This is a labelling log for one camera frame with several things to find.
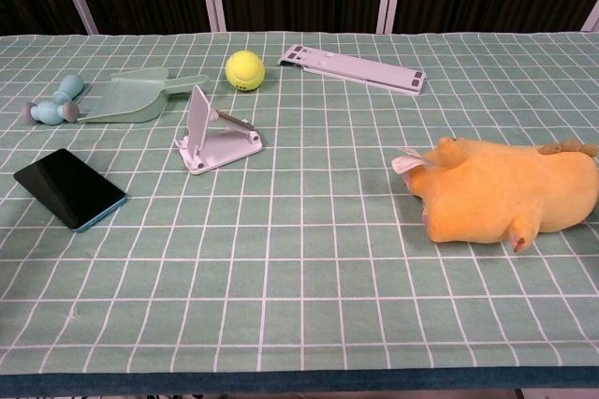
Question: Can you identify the white folding laptop stand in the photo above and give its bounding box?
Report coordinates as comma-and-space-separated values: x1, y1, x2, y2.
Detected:
277, 43, 428, 97

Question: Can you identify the green plastic dustpan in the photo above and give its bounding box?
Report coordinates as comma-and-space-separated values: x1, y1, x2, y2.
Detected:
77, 66, 211, 125

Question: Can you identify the white folding phone stand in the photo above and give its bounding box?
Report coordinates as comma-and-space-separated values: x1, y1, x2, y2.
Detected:
175, 84, 264, 177

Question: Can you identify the black smartphone with blue edge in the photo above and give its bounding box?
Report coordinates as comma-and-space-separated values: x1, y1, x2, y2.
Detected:
12, 147, 128, 233

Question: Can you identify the green checked tablecloth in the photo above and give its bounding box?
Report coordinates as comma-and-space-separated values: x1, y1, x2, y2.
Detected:
0, 32, 599, 395

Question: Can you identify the orange plush toy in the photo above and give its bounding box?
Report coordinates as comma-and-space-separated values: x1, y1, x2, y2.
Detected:
390, 135, 599, 255

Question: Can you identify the yellow tennis ball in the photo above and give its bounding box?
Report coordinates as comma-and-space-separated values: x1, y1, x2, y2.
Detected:
224, 50, 267, 93

